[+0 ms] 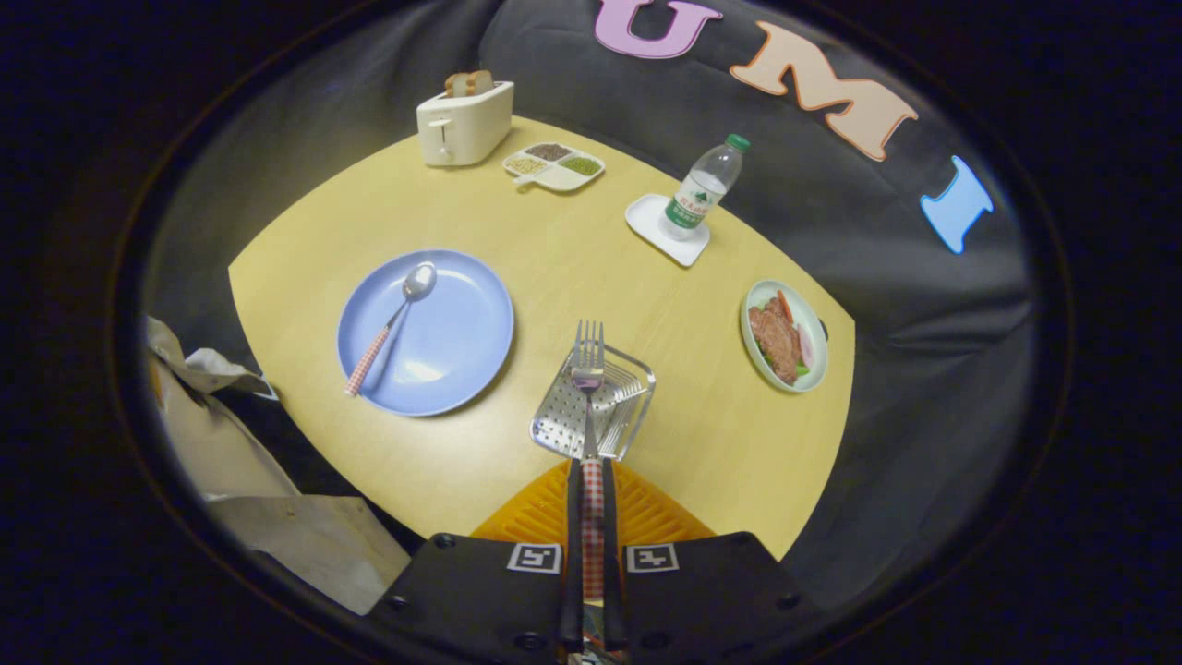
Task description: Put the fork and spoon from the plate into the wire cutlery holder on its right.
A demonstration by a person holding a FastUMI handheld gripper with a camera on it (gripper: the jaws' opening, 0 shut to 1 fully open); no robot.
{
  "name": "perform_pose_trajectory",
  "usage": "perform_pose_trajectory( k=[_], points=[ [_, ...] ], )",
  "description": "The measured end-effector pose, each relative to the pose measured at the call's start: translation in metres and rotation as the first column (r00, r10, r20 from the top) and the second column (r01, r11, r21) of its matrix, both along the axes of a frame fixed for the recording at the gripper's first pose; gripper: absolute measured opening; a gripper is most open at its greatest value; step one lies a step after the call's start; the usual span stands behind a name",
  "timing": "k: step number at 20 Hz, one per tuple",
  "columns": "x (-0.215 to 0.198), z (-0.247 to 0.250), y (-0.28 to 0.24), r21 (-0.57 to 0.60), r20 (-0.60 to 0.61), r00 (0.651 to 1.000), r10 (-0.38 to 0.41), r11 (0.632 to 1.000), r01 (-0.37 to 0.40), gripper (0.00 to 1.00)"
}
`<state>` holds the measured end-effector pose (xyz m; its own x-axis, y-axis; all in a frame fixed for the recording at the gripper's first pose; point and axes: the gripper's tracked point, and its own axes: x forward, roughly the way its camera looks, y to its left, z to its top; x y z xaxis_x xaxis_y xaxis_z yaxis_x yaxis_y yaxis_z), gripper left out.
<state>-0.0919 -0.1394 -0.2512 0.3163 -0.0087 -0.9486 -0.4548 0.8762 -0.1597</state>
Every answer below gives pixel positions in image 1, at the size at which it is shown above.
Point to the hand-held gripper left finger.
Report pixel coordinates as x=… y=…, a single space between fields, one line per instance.
x=573 y=554

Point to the toasted bread slice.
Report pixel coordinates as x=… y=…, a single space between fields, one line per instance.
x=456 y=85
x=479 y=81

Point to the beige jacket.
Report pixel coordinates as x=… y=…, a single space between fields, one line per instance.
x=305 y=545

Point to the white square coaster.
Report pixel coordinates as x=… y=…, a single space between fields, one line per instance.
x=651 y=222

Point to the metal cutlery drainer basket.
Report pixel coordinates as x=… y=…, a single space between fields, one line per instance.
x=559 y=416

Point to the pale green food plate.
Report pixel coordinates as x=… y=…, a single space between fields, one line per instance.
x=813 y=332

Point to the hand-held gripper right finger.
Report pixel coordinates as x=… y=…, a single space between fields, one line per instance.
x=610 y=554

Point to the pale yellow beans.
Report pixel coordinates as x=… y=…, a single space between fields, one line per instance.
x=526 y=166

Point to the brown meat slice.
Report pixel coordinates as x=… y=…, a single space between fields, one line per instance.
x=776 y=342

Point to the green beans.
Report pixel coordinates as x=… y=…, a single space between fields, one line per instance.
x=582 y=166

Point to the cream white toaster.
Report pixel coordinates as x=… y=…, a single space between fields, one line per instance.
x=471 y=129

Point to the blue round plate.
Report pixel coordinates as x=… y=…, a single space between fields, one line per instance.
x=452 y=332

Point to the dark red beans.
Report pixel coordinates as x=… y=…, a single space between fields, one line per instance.
x=548 y=151

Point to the clear water bottle green cap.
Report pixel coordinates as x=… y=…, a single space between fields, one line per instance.
x=702 y=189

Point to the white divided snack tray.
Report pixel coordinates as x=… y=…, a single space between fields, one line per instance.
x=559 y=178

